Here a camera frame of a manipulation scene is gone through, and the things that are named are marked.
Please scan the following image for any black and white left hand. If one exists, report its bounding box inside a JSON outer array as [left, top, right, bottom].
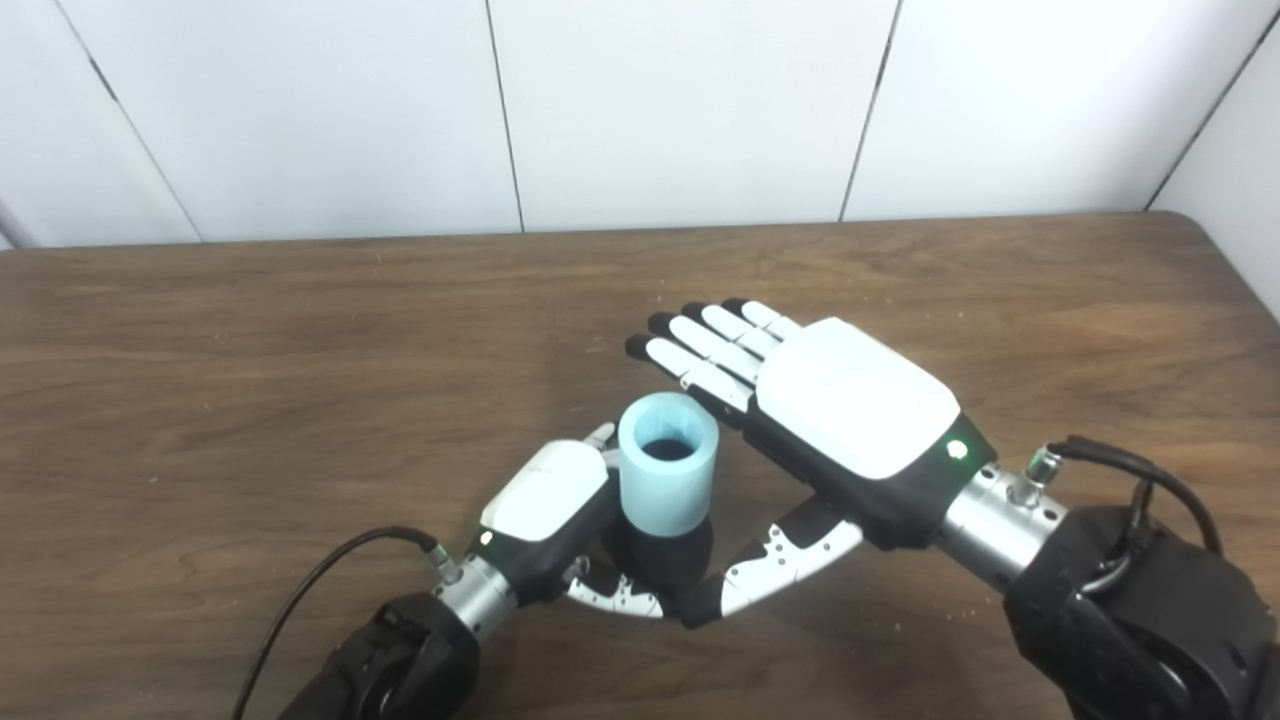
[[470, 422, 691, 621]]

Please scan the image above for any black and white right hand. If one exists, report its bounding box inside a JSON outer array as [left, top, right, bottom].
[[625, 298, 999, 631]]

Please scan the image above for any light blue cup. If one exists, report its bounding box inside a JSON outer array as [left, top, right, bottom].
[[617, 392, 721, 538]]

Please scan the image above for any black nozzle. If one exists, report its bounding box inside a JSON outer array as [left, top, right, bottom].
[[625, 515, 715, 596]]

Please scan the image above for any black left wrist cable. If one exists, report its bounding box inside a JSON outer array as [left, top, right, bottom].
[[232, 527, 466, 720]]

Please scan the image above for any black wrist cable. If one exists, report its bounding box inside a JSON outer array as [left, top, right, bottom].
[[1005, 435, 1226, 596], [232, 527, 466, 720]]

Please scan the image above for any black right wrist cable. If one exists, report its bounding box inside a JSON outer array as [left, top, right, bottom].
[[1005, 435, 1226, 596]]

